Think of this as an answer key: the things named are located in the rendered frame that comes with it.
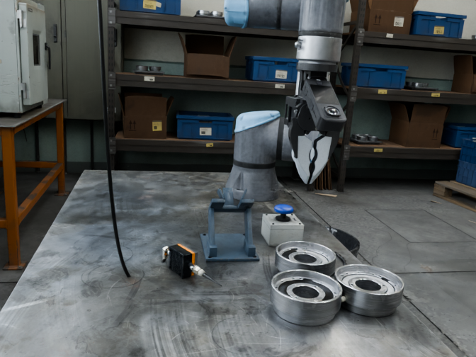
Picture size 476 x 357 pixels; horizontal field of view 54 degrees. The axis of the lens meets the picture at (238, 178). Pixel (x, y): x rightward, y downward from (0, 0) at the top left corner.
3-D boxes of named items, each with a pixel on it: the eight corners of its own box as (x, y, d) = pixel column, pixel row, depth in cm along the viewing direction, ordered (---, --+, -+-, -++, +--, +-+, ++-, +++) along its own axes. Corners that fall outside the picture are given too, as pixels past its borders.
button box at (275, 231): (302, 246, 95) (304, 223, 94) (268, 246, 93) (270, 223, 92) (291, 231, 103) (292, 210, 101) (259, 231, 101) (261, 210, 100)
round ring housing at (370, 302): (362, 281, 81) (365, 259, 80) (414, 308, 72) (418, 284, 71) (318, 295, 75) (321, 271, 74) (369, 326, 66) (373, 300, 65)
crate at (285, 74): (295, 82, 462) (297, 59, 456) (307, 84, 426) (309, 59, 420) (244, 79, 452) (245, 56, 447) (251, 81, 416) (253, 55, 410)
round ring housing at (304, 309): (338, 334, 64) (342, 307, 63) (263, 321, 66) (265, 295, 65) (339, 298, 74) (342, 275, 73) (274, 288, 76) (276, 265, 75)
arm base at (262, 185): (221, 186, 136) (223, 153, 134) (271, 187, 139) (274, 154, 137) (229, 201, 122) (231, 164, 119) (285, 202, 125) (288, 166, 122)
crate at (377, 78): (385, 87, 480) (389, 65, 475) (404, 90, 444) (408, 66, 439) (338, 84, 470) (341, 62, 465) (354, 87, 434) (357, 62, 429)
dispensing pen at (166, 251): (214, 275, 70) (157, 239, 82) (212, 300, 71) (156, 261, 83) (226, 271, 71) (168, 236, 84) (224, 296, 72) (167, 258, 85)
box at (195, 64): (236, 80, 410) (239, 35, 400) (177, 76, 400) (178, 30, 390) (229, 78, 450) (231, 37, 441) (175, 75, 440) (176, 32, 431)
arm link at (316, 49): (349, 38, 77) (302, 35, 75) (346, 66, 78) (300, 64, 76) (331, 40, 84) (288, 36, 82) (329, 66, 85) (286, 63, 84)
